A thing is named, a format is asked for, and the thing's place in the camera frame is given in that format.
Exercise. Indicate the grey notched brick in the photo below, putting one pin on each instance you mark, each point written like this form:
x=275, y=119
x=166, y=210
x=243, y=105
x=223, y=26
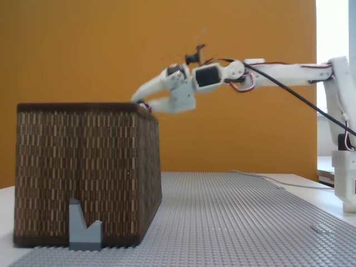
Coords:
x=80, y=233

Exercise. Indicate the grey studded baseplate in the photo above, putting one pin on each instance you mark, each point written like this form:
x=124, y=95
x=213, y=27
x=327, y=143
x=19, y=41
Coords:
x=222, y=200
x=222, y=250

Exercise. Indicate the small black camera module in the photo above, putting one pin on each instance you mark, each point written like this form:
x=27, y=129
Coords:
x=192, y=59

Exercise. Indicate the brown woven fabric bin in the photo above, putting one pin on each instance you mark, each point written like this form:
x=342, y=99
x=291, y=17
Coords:
x=83, y=167

